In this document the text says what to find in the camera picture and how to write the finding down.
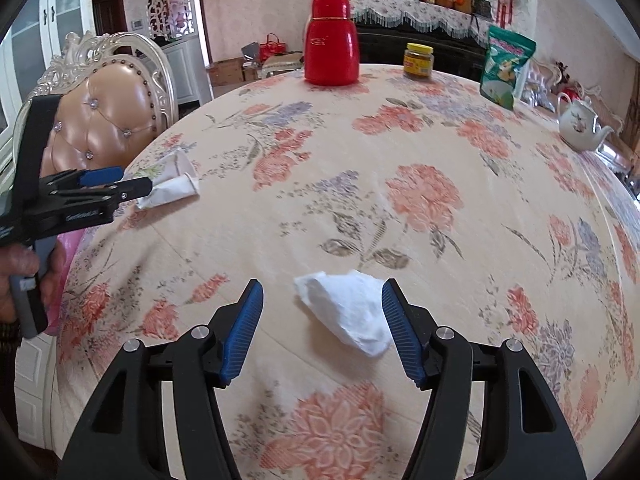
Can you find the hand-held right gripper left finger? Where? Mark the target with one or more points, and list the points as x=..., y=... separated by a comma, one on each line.
x=242, y=335

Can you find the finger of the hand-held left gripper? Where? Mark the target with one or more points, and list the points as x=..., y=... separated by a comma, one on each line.
x=100, y=176
x=130, y=189

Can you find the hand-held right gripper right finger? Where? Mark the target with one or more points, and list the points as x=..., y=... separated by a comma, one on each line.
x=402, y=335

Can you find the white tissue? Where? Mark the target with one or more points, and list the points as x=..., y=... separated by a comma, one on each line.
x=345, y=310

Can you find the pink trash bag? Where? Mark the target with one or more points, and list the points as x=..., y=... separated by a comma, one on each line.
x=70, y=247

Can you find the person's left hand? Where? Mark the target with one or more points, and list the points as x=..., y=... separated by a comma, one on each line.
x=20, y=260

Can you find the ornate white tufted chair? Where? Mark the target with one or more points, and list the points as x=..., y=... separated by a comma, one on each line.
x=110, y=115

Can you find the floral tablecloth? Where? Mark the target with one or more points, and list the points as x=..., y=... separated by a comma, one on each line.
x=450, y=220

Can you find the brown cardboard box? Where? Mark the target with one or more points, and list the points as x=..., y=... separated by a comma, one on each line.
x=226, y=71

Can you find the dark brown door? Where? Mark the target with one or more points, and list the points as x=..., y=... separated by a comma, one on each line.
x=107, y=12

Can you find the white glass-door cabinet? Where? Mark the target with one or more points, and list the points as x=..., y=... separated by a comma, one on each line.
x=65, y=0

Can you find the white carved screen partition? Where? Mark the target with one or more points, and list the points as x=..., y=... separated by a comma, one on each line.
x=167, y=10

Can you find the chair with beige cushion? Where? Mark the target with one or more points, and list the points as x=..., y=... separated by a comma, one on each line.
x=282, y=65

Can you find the red gift bag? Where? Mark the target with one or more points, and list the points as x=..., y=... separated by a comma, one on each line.
x=272, y=47

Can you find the red thermos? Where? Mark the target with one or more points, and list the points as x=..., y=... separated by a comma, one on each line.
x=330, y=45

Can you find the yellow-lidded jar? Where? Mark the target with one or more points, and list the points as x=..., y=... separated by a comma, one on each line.
x=418, y=62

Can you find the white floral teapot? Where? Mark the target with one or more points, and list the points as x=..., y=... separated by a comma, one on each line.
x=580, y=125

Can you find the green snack bag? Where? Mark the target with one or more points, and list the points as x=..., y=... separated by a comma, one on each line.
x=506, y=70

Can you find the black piano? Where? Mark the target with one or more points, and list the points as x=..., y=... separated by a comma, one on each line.
x=390, y=45

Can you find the ornate white sofa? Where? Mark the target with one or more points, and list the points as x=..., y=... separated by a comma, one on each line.
x=545, y=80

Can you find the floral lace piano cover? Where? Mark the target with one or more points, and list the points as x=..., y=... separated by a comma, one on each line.
x=400, y=10

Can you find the dark handbag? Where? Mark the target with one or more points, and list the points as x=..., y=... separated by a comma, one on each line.
x=479, y=5

